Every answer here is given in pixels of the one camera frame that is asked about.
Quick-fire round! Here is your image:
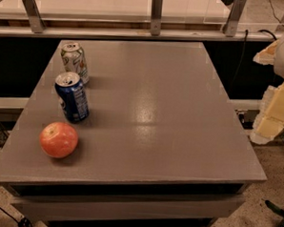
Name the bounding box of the middle metal bracket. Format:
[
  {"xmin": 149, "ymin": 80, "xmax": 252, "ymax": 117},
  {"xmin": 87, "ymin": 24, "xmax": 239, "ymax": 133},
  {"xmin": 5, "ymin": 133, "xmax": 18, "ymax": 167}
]
[{"xmin": 150, "ymin": 0, "xmax": 163, "ymax": 36}]

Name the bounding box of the black cable on floor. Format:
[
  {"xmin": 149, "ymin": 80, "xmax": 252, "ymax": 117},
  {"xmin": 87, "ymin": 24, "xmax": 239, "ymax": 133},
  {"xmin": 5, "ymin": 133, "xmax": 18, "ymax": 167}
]
[{"xmin": 0, "ymin": 195, "xmax": 35, "ymax": 227}]

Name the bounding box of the blue pepsi can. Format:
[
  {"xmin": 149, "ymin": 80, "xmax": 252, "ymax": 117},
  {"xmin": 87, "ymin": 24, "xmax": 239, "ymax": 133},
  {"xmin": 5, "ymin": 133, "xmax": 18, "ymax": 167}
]
[{"xmin": 54, "ymin": 72, "xmax": 89, "ymax": 122}]

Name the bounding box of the right metal bracket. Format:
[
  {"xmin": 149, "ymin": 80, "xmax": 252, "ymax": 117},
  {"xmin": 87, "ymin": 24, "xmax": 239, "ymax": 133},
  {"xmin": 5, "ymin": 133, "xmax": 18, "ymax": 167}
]
[{"xmin": 223, "ymin": 0, "xmax": 247, "ymax": 37}]

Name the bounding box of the left metal bracket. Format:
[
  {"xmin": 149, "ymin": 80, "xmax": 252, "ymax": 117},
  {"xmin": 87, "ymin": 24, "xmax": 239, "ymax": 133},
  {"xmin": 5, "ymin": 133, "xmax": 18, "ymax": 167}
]
[{"xmin": 22, "ymin": 0, "xmax": 45, "ymax": 33}]

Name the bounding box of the red apple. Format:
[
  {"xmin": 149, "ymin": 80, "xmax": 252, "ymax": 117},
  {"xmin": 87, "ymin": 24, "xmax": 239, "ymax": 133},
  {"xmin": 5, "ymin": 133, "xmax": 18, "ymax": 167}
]
[{"xmin": 39, "ymin": 122, "xmax": 79, "ymax": 159}]

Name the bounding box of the metal bracket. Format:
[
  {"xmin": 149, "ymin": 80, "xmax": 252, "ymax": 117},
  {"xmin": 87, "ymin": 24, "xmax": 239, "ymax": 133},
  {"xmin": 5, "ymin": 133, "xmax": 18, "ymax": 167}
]
[
  {"xmin": 22, "ymin": 0, "xmax": 45, "ymax": 33},
  {"xmin": 223, "ymin": 0, "xmax": 247, "ymax": 37},
  {"xmin": 150, "ymin": 0, "xmax": 163, "ymax": 36}
]

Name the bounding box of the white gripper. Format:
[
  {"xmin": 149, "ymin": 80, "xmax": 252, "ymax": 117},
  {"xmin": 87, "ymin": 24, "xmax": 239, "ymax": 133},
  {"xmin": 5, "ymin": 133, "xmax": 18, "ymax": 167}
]
[{"xmin": 250, "ymin": 33, "xmax": 284, "ymax": 145}]

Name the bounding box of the black cable on wall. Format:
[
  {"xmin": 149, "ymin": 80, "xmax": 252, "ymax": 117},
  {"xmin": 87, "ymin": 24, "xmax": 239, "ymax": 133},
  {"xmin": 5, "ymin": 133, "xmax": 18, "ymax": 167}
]
[{"xmin": 229, "ymin": 28, "xmax": 278, "ymax": 94}]

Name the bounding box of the grey drawer cabinet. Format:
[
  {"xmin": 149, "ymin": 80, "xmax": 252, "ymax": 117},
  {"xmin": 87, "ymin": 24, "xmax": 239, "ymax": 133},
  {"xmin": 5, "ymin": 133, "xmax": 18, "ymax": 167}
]
[{"xmin": 0, "ymin": 41, "xmax": 266, "ymax": 227}]

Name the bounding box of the green white soda can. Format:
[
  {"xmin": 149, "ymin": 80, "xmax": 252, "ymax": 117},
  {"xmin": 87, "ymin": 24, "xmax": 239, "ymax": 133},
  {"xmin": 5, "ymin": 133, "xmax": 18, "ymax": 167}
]
[{"xmin": 61, "ymin": 42, "xmax": 90, "ymax": 84}]

